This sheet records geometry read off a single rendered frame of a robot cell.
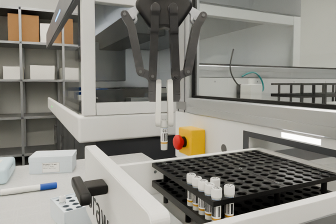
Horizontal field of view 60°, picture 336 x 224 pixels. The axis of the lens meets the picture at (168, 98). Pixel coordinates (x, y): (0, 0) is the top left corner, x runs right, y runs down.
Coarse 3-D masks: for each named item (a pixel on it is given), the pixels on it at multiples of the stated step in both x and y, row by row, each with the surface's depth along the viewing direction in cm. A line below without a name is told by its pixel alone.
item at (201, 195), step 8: (160, 168) 45; (168, 168) 46; (168, 176) 42; (176, 176) 42; (184, 176) 41; (184, 184) 38; (192, 192) 36; (200, 192) 35; (208, 200) 33; (216, 200) 32; (224, 200) 33
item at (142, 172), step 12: (192, 156) 55; (288, 156) 55; (132, 168) 49; (144, 168) 50; (324, 168) 48; (144, 180) 50; (156, 192) 51; (168, 204) 47; (288, 204) 33; (300, 204) 33; (312, 204) 34; (324, 204) 35; (180, 216) 43; (240, 216) 30; (252, 216) 30; (264, 216) 30; (276, 216) 31; (288, 216) 32; (300, 216) 33; (312, 216) 34; (324, 216) 34
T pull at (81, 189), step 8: (72, 184) 36; (80, 184) 34; (88, 184) 34; (96, 184) 34; (104, 184) 34; (80, 192) 32; (88, 192) 32; (96, 192) 34; (104, 192) 34; (80, 200) 31; (88, 200) 31
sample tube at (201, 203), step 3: (198, 180) 36; (201, 180) 36; (204, 180) 36; (207, 180) 36; (198, 183) 35; (201, 183) 35; (204, 183) 35; (198, 186) 35; (201, 186) 35; (198, 189) 36; (201, 189) 35; (198, 198) 36; (198, 201) 36; (201, 201) 35; (204, 201) 35; (198, 204) 36; (201, 204) 35; (198, 207) 36; (201, 207) 35; (198, 210) 36; (201, 210) 35; (198, 213) 36; (201, 213) 35; (204, 213) 35
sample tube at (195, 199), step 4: (192, 176) 37; (196, 176) 37; (200, 176) 37; (192, 180) 37; (196, 180) 36; (192, 184) 37; (196, 184) 36; (192, 196) 37; (196, 196) 37; (192, 200) 37; (196, 200) 37; (192, 204) 37; (196, 204) 37; (192, 208) 37; (196, 208) 37
